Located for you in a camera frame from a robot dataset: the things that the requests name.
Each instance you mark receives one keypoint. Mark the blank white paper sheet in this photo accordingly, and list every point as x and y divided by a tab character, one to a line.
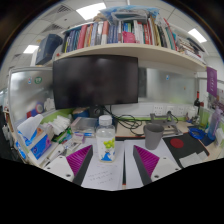
131	170

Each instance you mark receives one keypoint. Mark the blue tissue box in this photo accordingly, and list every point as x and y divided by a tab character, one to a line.
35	140

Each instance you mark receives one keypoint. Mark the clear plastic drink bottle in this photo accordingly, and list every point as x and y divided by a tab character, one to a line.
105	140

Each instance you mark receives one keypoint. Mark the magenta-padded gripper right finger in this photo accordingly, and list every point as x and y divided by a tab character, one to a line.
154	166

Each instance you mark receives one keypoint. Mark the black computer monitor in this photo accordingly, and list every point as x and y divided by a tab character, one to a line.
95	81

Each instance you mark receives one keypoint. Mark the printed white paper sheet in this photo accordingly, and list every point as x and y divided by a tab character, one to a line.
101	173

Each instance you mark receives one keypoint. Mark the wall shelf with books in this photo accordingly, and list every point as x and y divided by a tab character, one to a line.
133	36

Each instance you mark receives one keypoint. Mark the black mat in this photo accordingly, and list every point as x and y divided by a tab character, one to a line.
185	148

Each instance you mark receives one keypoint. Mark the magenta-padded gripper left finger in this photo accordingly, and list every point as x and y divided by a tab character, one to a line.
68	165

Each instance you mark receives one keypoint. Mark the grey laptop stand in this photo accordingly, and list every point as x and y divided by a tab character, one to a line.
163	124

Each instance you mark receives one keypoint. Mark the purple water bottle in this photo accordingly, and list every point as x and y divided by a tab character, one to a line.
214	123

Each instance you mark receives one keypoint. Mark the flat round red coaster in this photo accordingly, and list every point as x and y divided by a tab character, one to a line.
177	143

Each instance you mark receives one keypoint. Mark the grey plastic cup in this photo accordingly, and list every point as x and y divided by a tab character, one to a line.
153	136

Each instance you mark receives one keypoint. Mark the dark wine bottle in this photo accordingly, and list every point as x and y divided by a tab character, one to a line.
197	101

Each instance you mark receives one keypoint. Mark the purple hanging banner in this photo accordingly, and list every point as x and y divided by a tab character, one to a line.
211	81

